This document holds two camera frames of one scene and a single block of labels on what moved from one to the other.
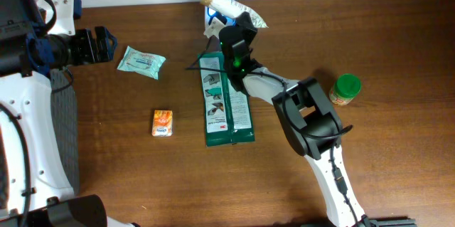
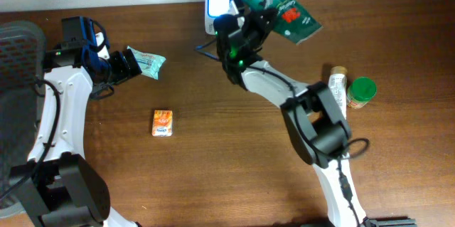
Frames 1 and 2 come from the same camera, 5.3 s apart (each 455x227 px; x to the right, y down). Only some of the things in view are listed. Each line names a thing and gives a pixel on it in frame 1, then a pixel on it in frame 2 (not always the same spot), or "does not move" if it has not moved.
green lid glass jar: x=347 y=87 → x=361 y=90
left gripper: x=95 y=53 → x=129 y=70
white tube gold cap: x=232 y=8 → x=338 y=86
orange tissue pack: x=162 y=123 does not move
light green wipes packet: x=148 y=64 does not move
